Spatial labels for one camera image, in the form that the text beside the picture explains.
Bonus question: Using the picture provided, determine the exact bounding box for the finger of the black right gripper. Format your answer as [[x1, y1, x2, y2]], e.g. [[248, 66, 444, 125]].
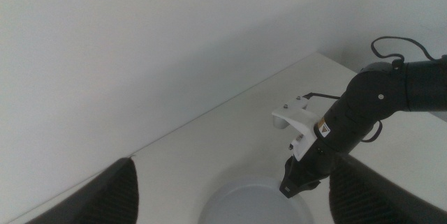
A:
[[279, 172, 321, 199]]

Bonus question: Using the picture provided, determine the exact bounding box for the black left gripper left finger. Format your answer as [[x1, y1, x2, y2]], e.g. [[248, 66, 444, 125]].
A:
[[26, 156, 140, 224]]

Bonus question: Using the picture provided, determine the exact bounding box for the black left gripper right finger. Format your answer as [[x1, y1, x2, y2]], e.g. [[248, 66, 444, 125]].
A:
[[328, 153, 447, 224]]

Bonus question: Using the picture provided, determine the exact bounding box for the grey shallow bowl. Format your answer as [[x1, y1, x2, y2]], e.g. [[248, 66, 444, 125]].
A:
[[198, 176, 316, 224]]

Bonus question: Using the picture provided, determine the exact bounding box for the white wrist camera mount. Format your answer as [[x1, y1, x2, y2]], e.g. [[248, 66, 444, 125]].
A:
[[271, 96, 321, 163]]

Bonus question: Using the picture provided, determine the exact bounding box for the black short wrist cable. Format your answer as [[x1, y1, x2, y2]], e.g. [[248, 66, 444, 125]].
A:
[[360, 120, 384, 144]]

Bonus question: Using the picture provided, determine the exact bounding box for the black camera cable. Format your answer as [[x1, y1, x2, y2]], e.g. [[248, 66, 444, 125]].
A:
[[301, 91, 342, 100]]

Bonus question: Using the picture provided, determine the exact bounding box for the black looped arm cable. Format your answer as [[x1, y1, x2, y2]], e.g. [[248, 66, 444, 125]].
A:
[[370, 36, 439, 63]]

